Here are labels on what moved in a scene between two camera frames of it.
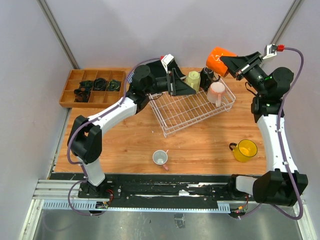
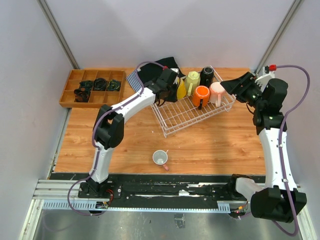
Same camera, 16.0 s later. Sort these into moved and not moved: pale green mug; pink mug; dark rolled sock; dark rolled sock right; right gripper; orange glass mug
Moved: orange glass mug; right gripper
Not moved: pink mug; dark rolled sock; pale green mug; dark rolled sock right
